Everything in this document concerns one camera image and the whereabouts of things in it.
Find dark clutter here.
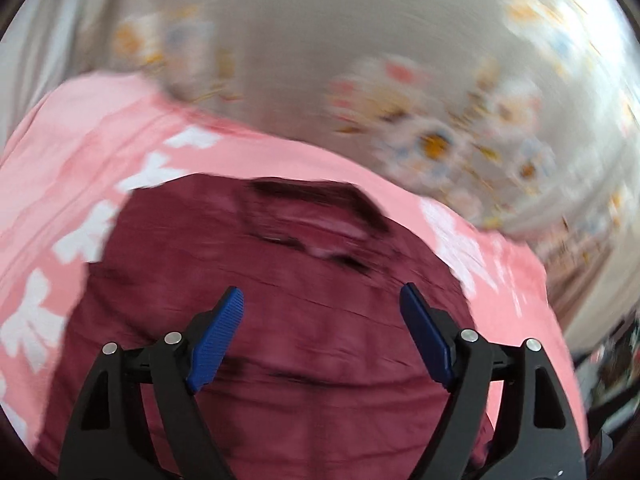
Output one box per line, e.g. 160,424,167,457
572,307,640,413

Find pink blanket with white bows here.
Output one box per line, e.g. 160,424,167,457
0,72,588,480

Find grey satin curtain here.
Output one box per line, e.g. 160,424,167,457
0,0,116,151

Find grey floral blanket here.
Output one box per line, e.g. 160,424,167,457
65,0,640,273

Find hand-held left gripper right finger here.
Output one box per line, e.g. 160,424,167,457
399,282,587,480

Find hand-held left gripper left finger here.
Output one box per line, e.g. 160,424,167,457
59,286,246,480

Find maroon quilted jacket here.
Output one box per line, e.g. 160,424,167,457
37,172,501,480

